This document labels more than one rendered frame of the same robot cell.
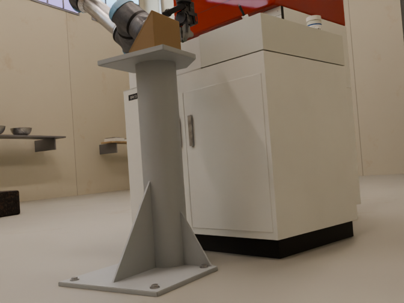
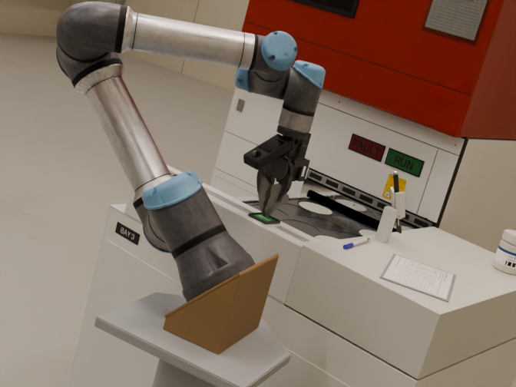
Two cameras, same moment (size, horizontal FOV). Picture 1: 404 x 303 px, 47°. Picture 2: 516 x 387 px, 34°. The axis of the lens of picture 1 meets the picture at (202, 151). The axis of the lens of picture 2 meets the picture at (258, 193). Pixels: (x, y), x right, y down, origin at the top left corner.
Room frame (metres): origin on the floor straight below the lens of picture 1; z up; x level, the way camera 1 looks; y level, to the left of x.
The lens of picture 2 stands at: (0.30, 0.41, 1.50)
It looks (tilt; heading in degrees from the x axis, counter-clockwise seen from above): 14 degrees down; 350
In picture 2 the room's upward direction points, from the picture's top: 16 degrees clockwise
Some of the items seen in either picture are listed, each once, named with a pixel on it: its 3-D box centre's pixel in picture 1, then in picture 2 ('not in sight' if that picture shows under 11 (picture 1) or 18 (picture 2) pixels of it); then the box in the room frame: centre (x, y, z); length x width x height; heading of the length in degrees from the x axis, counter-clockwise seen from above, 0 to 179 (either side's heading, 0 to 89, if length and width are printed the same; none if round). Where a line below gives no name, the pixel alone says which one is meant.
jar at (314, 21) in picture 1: (314, 27); (511, 252); (2.19, -0.58, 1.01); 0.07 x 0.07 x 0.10
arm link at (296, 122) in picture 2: not in sight; (294, 120); (2.18, 0.04, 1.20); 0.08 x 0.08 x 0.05
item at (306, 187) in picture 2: not in sight; (359, 219); (2.62, -0.31, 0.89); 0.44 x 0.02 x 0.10; 44
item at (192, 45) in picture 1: (168, 66); (217, 226); (2.26, 0.13, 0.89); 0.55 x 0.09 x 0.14; 44
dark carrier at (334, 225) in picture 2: not in sight; (323, 225); (2.46, -0.17, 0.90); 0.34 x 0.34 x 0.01; 44
